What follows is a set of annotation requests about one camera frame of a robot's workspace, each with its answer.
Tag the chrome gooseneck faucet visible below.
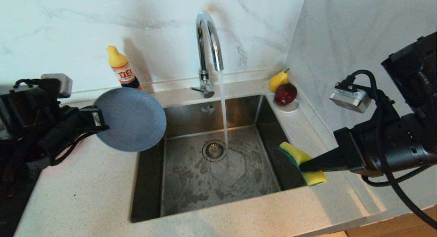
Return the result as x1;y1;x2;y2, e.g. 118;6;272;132
191;11;225;98

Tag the thin black camera cable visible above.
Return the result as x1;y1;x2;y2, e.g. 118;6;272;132
336;70;437;230

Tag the black gripper power cable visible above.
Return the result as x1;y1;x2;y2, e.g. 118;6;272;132
361;165;431;187

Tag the yellow orange dish soap bottle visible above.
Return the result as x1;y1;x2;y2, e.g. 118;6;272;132
107;46;141;90

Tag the stainless steel sink basin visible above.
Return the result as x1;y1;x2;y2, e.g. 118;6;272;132
130;95;308;223

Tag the light blue plate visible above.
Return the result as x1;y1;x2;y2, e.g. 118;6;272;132
93;87;167;153

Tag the dark red apple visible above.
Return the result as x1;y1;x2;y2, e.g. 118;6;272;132
275;83;297;106

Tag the light wooden cabinet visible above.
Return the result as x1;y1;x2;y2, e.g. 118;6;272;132
345;204;437;237

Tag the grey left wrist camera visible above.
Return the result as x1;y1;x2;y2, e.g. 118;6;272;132
41;73;73;98

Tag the yellow pear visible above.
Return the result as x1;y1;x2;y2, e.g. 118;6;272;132
269;69;289;92

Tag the small white dish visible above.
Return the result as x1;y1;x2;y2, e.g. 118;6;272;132
262;79;300;113

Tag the black glass cooktop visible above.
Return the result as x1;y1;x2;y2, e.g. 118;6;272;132
0;169;41;237

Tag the metal sink drain strainer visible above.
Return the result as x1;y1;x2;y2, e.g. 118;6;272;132
202;140;227;162

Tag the yellow green sponge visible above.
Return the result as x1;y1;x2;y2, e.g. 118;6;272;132
278;142;327;187

